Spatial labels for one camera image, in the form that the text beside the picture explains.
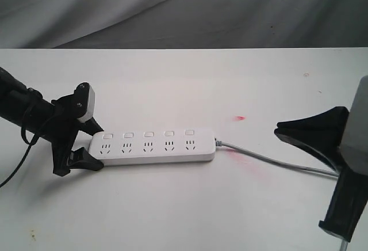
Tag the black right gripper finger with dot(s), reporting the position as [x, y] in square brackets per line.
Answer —
[320, 136]
[348, 201]

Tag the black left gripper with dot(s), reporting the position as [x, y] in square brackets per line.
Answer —
[65, 127]

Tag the white five-outlet power strip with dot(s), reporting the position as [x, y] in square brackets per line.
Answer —
[171, 145]

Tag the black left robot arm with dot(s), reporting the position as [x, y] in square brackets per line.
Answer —
[26, 108]

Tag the grey fabric backdrop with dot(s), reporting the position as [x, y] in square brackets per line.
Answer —
[118, 24]

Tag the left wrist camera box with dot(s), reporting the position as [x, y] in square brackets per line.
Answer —
[83, 102]

